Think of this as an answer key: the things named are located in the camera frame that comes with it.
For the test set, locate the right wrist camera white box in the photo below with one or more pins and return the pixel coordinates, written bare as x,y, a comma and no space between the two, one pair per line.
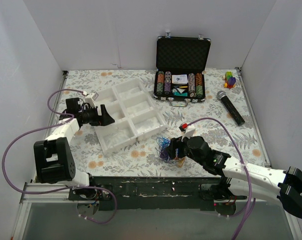
187,130

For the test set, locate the black handheld microphone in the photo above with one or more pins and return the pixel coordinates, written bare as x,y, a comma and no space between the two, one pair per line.
221,95

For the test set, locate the colourful toy block train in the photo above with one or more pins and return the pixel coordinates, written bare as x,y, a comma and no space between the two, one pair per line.
229,80

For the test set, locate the black metal base plate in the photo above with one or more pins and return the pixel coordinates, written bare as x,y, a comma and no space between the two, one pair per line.
167,193

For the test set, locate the floral patterned table mat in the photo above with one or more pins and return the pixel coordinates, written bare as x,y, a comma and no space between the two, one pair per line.
131,146

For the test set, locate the black poker chip case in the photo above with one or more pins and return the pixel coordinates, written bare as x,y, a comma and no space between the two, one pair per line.
180,64

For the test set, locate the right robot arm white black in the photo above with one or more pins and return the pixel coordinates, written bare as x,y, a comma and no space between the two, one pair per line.
282,187

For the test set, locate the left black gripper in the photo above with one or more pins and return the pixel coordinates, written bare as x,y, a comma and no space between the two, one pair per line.
98,116

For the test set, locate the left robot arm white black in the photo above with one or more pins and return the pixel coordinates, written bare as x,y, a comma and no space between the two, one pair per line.
53,157

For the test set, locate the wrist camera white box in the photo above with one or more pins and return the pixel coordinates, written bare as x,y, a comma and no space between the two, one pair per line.
90,98
187,130

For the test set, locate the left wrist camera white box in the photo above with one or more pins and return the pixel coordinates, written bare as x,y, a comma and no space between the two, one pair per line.
90,98

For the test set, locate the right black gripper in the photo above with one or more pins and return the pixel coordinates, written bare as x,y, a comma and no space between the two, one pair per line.
179,146

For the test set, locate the white plastic compartment tray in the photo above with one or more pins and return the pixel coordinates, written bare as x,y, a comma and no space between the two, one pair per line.
136,116

